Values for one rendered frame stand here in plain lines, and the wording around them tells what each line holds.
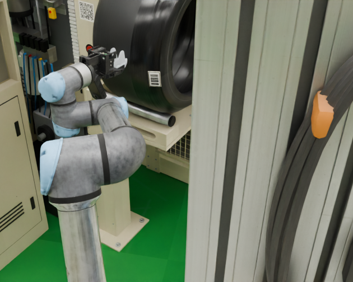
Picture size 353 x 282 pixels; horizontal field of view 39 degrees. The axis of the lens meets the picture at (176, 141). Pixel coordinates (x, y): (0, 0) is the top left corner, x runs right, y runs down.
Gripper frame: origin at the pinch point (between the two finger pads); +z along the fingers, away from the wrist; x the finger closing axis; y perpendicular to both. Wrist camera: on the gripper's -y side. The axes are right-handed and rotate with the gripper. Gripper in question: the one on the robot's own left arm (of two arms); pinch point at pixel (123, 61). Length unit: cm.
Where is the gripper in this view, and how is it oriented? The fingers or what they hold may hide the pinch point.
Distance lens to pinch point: 168.2
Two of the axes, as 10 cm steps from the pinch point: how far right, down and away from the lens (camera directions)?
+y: 0.9, -8.6, -5.1
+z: 5.2, -4.0, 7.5
